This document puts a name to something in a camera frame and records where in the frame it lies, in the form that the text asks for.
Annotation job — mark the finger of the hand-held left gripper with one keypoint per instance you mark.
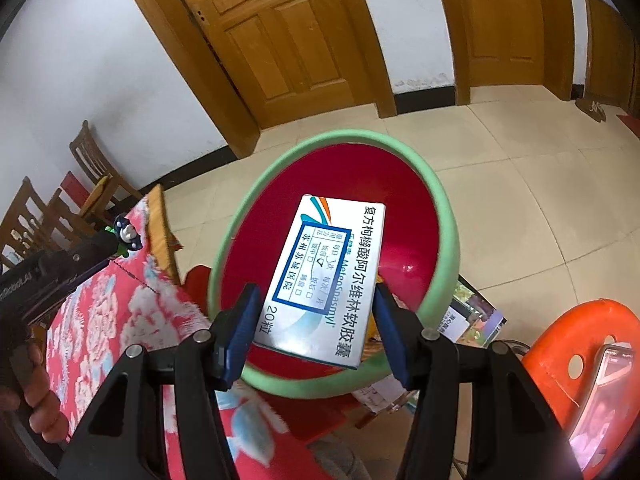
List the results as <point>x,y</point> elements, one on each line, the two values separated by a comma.
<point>75,262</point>

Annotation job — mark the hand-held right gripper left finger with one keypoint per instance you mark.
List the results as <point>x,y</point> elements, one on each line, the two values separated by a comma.
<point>239,345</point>

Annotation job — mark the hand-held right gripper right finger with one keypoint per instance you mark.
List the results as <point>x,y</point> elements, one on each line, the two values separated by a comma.
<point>395,340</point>

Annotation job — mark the white medicine box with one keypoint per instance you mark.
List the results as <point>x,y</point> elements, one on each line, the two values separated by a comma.
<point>325,280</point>

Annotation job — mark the red bin with green rim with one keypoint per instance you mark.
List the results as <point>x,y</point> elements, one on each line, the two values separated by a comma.
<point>400,200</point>

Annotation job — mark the person's left hand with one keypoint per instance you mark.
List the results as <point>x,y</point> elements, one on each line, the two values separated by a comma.
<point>42,405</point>

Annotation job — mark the white paper leaflet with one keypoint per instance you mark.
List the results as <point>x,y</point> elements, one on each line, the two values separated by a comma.
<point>380,395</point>

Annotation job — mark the red floral tablecloth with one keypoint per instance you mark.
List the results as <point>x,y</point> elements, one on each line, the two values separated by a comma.
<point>115,320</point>

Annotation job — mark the wooden dining chair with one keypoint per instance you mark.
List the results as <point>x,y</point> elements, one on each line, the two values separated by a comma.
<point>92,152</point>
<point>27,210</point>

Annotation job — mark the yellow seat cushion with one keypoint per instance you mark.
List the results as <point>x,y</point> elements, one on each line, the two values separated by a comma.
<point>97,192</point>

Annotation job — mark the red paper bag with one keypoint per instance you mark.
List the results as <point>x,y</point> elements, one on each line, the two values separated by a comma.
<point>75,185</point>

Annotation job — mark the light wooden table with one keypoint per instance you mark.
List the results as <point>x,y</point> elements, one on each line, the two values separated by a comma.
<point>160,225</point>

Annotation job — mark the orange plastic stool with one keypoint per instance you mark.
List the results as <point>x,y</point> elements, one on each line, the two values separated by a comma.
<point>565,340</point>

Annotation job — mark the smartphone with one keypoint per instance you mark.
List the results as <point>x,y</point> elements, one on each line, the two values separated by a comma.
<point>605,410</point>

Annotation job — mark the wooden door with black lock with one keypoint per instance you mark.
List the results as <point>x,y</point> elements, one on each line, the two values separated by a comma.
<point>270,40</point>

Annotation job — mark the brown slipper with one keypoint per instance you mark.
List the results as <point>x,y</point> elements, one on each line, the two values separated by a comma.
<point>592,109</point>

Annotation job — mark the red floor mat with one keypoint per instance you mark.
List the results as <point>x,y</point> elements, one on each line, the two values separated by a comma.
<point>631,125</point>

